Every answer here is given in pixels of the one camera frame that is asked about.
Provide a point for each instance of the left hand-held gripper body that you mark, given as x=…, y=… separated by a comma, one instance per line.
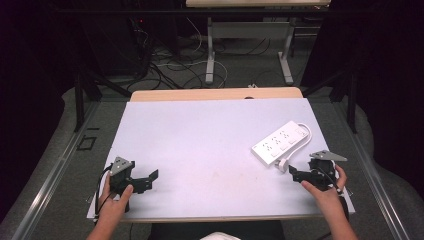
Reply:
x=124, y=173

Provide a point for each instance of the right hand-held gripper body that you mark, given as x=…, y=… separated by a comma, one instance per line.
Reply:
x=322, y=170

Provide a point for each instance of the person's left hand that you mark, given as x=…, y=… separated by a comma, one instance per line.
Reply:
x=113, y=203

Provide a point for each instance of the black metal stand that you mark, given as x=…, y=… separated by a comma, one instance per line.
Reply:
x=83, y=96
x=350, y=96

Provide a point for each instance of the white desk with metal legs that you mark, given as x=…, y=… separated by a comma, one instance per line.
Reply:
x=250, y=30

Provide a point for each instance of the metal floor rail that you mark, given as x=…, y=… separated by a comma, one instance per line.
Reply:
x=373, y=180
x=50, y=180

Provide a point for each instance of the person's dark clothing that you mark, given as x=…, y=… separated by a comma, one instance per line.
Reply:
x=216, y=233

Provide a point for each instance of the white power strip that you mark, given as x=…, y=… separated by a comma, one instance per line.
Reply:
x=278, y=144

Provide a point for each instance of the black computer tower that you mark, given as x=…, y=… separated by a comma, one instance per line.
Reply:
x=141, y=46

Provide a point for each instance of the white table mat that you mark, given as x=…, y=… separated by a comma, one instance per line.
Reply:
x=206, y=153

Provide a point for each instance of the person's right hand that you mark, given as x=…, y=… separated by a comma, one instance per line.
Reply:
x=328, y=195

